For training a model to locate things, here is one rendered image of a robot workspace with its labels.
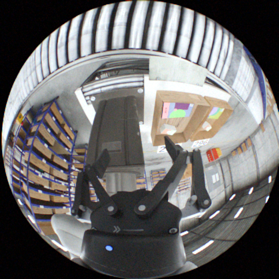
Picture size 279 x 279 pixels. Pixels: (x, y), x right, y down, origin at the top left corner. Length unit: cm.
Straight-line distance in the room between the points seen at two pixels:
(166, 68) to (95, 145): 40
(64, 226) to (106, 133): 38
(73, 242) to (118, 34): 69
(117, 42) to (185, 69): 30
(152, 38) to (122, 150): 41
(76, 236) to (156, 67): 67
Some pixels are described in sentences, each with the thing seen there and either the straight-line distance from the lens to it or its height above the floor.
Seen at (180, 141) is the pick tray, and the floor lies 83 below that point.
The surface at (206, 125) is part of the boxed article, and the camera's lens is 79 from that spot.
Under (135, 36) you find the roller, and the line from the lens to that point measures 39.
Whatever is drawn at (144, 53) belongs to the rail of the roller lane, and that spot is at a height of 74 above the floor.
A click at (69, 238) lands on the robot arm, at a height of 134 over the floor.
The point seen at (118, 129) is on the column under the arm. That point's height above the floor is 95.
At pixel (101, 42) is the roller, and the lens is 40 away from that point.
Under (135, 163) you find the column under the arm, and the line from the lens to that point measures 24.
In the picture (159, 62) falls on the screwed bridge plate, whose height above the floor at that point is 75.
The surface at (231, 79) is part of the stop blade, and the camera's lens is 67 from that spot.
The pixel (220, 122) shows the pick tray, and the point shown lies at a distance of 87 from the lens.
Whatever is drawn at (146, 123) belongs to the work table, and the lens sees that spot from 60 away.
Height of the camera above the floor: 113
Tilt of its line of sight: 30 degrees down
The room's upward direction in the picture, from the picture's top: 172 degrees clockwise
